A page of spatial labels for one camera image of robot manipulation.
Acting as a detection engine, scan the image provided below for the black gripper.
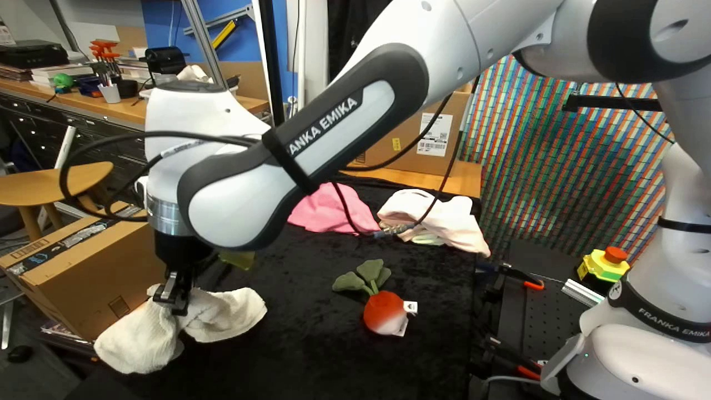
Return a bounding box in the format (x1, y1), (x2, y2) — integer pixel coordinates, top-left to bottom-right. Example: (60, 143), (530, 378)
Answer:
(152, 233), (222, 319)

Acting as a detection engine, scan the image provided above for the white towel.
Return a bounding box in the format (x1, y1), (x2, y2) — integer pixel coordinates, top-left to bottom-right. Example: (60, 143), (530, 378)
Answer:
(94, 285), (270, 375)

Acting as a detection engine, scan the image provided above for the red stuffed radish toy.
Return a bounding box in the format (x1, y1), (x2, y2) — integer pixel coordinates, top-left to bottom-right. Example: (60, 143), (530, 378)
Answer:
(329, 258), (421, 340)

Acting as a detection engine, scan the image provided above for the cream peach cloth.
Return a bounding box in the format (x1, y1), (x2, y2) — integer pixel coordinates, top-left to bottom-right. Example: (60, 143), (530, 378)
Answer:
(375, 188), (494, 258)

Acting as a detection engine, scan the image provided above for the grey workbench with wooden top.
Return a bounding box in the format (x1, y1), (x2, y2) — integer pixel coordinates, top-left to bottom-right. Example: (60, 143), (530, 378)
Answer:
(0, 75), (274, 251)

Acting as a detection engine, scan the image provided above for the cardboard box with black tape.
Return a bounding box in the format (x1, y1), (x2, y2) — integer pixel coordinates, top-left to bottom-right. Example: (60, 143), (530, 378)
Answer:
(0, 213), (172, 343)

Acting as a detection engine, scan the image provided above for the pink cloth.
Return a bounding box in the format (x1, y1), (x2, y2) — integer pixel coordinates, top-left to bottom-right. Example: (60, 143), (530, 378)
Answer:
(288, 181), (383, 239)

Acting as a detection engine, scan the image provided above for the wooden stool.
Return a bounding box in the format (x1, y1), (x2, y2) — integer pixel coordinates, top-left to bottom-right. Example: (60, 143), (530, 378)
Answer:
(0, 160), (118, 240)

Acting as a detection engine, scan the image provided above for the orange toy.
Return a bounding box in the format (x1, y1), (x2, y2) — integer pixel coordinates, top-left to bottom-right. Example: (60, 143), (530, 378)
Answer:
(90, 38), (120, 63)

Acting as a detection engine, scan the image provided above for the silver metal pole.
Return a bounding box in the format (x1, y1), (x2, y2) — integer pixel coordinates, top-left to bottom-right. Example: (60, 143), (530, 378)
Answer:
(178, 0), (230, 88)

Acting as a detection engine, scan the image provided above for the black vertical pole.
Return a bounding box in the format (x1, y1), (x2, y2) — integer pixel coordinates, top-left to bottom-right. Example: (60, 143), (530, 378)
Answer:
(253, 0), (293, 127)

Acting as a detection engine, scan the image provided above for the black flat case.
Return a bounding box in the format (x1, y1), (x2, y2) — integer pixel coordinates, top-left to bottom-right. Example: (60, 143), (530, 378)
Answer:
(0, 40), (73, 72)

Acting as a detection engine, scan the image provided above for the wooden board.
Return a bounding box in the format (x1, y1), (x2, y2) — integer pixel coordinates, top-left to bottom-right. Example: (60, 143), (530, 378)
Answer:
(336, 159), (484, 200)

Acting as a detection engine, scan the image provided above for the black curtain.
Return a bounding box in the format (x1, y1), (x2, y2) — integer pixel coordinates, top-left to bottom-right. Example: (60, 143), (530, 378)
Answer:
(328, 0), (396, 63)

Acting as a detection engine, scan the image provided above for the colourful patterned backdrop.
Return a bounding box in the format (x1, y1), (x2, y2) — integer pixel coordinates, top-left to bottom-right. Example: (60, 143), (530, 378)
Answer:
(460, 54), (680, 262)

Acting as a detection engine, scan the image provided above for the silver tube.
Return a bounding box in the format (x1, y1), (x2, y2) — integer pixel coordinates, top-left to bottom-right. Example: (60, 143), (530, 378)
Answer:
(560, 275), (609, 307)

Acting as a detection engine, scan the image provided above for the yellow red emergency stop button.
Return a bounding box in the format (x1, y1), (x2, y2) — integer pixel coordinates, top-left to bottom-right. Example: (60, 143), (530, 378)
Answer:
(575, 244), (632, 285)

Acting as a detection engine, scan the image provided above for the orange handled clamp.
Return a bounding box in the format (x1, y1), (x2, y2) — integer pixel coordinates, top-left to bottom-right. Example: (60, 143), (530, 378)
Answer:
(480, 335), (543, 385)
(475, 260), (550, 295)

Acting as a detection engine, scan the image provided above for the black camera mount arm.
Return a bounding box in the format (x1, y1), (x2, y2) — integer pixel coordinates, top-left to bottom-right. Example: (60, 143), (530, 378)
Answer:
(562, 91), (662, 117)

